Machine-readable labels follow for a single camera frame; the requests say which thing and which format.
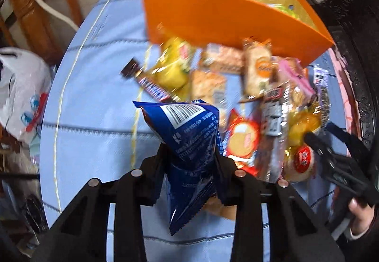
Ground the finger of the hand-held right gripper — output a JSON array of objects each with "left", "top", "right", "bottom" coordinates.
[
  {"left": 305, "top": 132, "right": 338, "bottom": 168},
  {"left": 327, "top": 123, "right": 370, "bottom": 162}
]

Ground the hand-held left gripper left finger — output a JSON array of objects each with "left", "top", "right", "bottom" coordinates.
[{"left": 31, "top": 142, "right": 172, "bottom": 262}]

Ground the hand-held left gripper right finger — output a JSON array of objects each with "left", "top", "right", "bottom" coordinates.
[{"left": 213, "top": 146, "right": 345, "bottom": 262}]

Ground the large blue chips packet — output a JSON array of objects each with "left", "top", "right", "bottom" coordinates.
[{"left": 132, "top": 99, "right": 224, "bottom": 236}]

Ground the pink snack packet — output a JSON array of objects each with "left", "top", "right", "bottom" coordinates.
[{"left": 272, "top": 56, "right": 316, "bottom": 103}]

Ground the orange plastic bin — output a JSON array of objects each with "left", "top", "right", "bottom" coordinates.
[{"left": 140, "top": 0, "right": 336, "bottom": 68}]

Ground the person's right forearm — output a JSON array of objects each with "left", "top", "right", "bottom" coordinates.
[{"left": 349, "top": 221, "right": 379, "bottom": 251}]

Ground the person's right hand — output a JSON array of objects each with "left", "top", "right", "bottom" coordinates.
[{"left": 349, "top": 198, "right": 379, "bottom": 234}]

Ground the round bread packet red label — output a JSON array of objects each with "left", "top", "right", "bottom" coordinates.
[{"left": 281, "top": 144, "right": 317, "bottom": 182}]

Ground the red snack packet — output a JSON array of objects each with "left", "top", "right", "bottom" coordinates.
[{"left": 223, "top": 108, "right": 262, "bottom": 175}]

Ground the pink cloth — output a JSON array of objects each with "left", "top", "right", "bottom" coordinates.
[{"left": 329, "top": 46, "right": 360, "bottom": 138}]

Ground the sunflower seeds packet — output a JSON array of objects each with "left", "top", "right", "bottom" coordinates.
[{"left": 311, "top": 63, "right": 332, "bottom": 132}]

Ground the long dark biscuit packet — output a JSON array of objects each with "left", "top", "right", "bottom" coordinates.
[{"left": 261, "top": 87, "right": 289, "bottom": 182}]

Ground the brown chocolate bar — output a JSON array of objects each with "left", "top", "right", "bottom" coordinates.
[{"left": 120, "top": 57, "right": 175, "bottom": 103}]

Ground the rice cracker packet orange label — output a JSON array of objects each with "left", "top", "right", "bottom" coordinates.
[{"left": 243, "top": 38, "right": 273, "bottom": 99}]

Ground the dark carved wooden furniture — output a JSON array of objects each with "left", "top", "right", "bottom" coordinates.
[{"left": 308, "top": 0, "right": 379, "bottom": 150}]

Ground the square cracker packet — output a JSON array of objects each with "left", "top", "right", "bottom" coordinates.
[
  {"left": 189, "top": 69, "right": 228, "bottom": 103},
  {"left": 198, "top": 43, "right": 246, "bottom": 74}
]

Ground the yellow snack packet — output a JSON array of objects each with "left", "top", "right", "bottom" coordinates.
[{"left": 149, "top": 37, "right": 196, "bottom": 94}]

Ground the yellow green label packet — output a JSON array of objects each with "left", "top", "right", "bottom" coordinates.
[{"left": 268, "top": 3, "right": 299, "bottom": 18}]

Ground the white plastic bag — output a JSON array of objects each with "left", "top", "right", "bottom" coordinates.
[{"left": 0, "top": 47, "right": 52, "bottom": 144}]

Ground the brown wooden chair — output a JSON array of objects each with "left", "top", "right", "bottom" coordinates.
[{"left": 9, "top": 0, "right": 83, "bottom": 64}]

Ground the white cable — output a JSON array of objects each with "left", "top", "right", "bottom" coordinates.
[{"left": 16, "top": 0, "right": 79, "bottom": 32}]

